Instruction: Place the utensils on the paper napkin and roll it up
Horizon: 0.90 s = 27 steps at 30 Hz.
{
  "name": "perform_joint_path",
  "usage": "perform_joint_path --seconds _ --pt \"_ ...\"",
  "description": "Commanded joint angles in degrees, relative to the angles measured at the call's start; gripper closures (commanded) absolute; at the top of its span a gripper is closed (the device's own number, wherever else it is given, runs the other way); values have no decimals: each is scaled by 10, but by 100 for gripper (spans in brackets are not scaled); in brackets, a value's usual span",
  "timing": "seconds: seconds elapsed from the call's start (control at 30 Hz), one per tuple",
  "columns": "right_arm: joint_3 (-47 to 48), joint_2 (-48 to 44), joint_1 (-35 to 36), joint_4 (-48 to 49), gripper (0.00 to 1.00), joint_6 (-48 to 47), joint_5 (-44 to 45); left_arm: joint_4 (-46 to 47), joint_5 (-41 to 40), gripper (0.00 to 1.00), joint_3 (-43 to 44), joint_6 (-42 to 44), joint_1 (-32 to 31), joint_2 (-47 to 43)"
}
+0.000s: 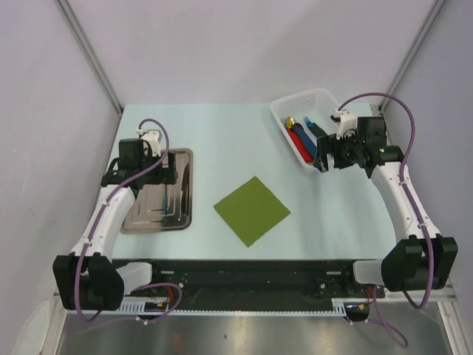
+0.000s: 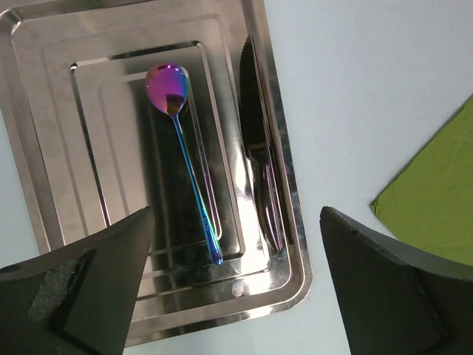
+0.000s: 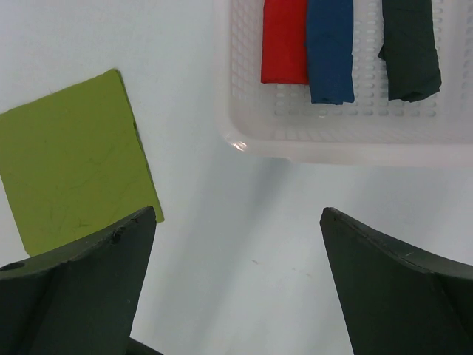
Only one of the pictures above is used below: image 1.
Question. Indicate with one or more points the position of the white cable duct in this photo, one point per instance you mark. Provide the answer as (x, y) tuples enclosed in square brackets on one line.
[(137, 308)]

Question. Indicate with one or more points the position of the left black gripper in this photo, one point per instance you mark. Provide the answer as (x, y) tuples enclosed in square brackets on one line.
[(165, 175)]

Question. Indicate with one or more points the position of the iridescent spoon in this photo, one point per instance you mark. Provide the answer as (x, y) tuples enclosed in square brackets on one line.
[(166, 200)]

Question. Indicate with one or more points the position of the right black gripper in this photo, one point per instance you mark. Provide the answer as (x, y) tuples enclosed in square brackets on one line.
[(330, 144)]

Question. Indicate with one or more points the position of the metal tray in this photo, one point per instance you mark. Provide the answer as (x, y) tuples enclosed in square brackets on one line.
[(147, 211)]

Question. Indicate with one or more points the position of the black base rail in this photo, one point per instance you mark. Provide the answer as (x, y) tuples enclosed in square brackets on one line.
[(255, 285)]

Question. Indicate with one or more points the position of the gold spoon in basket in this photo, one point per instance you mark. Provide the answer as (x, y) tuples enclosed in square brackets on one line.
[(290, 123)]

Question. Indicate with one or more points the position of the black utensil sleeve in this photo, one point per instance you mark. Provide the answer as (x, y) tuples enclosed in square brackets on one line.
[(317, 131)]

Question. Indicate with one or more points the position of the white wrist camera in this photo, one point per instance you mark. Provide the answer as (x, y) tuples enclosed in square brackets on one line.
[(151, 141), (347, 123)]

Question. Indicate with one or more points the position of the white plastic basket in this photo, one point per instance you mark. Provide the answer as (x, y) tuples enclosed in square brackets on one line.
[(316, 104)]

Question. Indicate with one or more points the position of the aluminium frame post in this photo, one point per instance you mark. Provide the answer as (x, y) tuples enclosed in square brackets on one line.
[(88, 52), (421, 36)]

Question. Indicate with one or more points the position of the red utensil sleeve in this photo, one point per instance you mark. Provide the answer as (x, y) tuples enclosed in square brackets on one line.
[(300, 147)]

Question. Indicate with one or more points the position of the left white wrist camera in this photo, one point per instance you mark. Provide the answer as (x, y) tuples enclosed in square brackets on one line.
[(151, 141)]

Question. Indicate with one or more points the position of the aluminium front rail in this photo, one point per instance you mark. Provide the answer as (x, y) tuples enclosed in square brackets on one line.
[(446, 294)]

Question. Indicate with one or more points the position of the aluminium frame post left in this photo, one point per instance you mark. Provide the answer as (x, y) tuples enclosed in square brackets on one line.
[(88, 52)]

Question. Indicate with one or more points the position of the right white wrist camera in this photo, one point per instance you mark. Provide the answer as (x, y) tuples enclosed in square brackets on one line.
[(347, 123)]

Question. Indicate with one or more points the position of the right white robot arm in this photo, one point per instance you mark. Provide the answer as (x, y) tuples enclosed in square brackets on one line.
[(422, 258)]

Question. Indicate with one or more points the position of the blue utensil sleeve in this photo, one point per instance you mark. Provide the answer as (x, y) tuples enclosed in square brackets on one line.
[(309, 145)]

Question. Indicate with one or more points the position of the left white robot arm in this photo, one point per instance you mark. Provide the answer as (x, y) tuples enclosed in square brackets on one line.
[(86, 278)]

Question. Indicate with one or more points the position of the green paper napkin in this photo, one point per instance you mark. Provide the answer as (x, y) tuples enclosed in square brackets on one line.
[(251, 210)]

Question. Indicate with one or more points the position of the aluminium frame post right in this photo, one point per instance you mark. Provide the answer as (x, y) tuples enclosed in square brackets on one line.
[(421, 36)]

